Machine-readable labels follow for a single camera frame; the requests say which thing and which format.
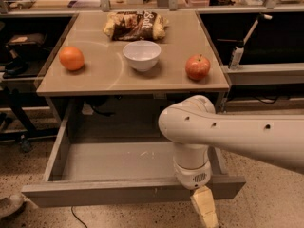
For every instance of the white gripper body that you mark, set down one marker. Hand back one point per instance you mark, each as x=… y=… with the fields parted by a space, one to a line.
x=191 y=176

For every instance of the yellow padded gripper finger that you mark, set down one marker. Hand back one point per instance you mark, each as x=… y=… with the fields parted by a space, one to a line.
x=203 y=202

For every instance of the grey top drawer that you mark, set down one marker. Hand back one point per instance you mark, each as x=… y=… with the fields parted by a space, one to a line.
x=99 y=160

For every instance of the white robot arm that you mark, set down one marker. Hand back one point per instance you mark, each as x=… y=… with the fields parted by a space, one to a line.
x=266 y=146

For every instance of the grey drawer cabinet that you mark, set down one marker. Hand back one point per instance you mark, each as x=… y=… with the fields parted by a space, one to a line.
x=134 y=71

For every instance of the red apple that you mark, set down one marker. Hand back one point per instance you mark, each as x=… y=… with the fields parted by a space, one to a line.
x=197 y=67

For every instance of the white bowl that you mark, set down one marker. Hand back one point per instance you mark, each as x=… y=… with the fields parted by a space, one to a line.
x=142 y=55

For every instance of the brown chip bag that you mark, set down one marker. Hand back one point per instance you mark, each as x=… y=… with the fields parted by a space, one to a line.
x=135 y=26

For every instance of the orange fruit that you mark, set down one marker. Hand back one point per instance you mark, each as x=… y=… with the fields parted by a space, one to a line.
x=71 y=58

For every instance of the white rod tool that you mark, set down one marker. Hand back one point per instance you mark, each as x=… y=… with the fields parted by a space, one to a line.
x=260 y=17

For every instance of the white shoe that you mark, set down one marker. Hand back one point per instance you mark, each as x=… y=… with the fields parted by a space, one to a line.
x=10 y=205

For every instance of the black office chair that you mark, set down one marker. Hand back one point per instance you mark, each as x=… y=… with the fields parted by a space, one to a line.
x=23 y=74

